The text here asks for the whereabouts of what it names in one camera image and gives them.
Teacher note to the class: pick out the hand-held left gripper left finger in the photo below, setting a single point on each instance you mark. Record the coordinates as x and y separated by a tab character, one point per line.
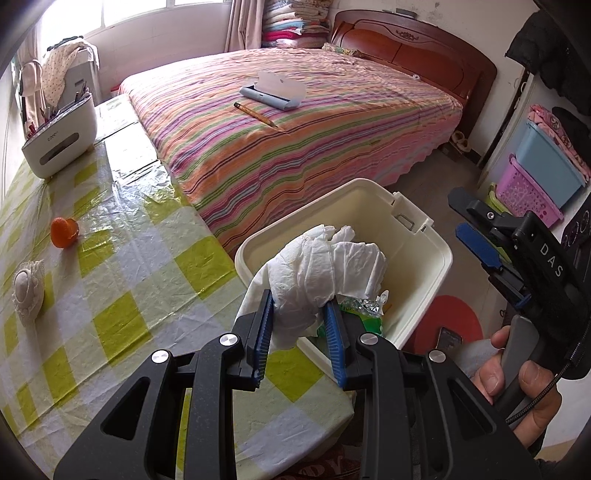
263	337

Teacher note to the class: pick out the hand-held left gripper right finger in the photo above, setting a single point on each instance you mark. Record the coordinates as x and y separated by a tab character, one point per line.
336	341

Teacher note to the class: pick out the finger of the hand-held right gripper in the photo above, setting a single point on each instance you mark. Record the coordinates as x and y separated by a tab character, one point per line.
475	203
478	247

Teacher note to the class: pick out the green printed plastic wrapper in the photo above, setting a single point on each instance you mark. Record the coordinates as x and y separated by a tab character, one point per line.
367	321

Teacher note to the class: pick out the white tissue wad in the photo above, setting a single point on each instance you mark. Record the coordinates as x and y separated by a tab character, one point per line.
323	272

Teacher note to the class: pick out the cream plastic bin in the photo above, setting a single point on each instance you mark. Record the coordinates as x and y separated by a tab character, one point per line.
360	217

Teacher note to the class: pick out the person's right hand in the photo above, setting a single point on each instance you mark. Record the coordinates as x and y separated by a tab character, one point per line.
538	401

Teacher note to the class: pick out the green plastic basket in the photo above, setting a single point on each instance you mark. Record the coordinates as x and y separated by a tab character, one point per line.
497	199

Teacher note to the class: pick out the purple plastic basket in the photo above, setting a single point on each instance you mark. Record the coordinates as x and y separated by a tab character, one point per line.
526	191

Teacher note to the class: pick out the beige slipper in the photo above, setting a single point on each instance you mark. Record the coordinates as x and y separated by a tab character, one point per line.
464	146
456	137

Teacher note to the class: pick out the red round stool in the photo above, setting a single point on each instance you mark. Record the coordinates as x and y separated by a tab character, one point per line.
443	314

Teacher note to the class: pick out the blue plastic storage box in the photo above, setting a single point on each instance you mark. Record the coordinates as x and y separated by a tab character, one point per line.
549	161

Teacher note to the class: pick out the black smartphone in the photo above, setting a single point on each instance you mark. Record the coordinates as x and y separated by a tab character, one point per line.
449	339

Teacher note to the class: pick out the pink printed cloth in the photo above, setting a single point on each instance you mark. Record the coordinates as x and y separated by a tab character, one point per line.
561	134

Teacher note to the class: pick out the red patterned mat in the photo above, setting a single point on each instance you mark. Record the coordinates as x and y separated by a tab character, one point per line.
323	466

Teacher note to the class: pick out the yellow checked plastic tablecloth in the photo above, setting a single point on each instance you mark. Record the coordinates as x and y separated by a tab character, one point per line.
138	277

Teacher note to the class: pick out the red wooden headboard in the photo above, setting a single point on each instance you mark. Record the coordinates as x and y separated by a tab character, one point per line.
415	50

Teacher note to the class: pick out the black jacket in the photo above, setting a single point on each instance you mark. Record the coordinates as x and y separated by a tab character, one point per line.
549	50

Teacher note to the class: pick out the bed with striped sheet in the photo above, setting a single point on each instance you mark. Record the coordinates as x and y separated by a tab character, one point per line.
277	161

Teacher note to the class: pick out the floral pillow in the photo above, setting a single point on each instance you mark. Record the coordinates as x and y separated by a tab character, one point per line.
341	49

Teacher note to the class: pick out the yellow pencil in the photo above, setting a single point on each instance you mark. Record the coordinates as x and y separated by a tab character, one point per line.
256	114

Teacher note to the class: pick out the small orange fruit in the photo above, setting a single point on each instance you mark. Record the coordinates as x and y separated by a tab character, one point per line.
64	230

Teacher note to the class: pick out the light blue slim device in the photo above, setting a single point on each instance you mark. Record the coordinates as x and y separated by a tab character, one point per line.
268	97

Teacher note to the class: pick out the white lace ornament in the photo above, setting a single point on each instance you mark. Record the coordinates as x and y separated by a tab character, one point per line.
28	290

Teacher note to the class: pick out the stack of folded blankets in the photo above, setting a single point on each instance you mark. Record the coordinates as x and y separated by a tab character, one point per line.
295	23

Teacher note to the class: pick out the white desktop pencil organizer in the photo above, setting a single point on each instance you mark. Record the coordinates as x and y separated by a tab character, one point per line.
60	138

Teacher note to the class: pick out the beige curtain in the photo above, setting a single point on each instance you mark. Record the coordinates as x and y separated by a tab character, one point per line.
244	23

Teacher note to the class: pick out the white cabinet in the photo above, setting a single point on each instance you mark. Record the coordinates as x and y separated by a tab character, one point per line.
85	78

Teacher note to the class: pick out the dotted white cloth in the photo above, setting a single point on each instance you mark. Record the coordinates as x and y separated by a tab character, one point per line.
60	69

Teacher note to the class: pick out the beige hanging garment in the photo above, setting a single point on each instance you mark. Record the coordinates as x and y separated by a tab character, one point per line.
31	90

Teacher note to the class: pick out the window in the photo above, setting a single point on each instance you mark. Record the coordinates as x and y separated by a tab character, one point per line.
129	14

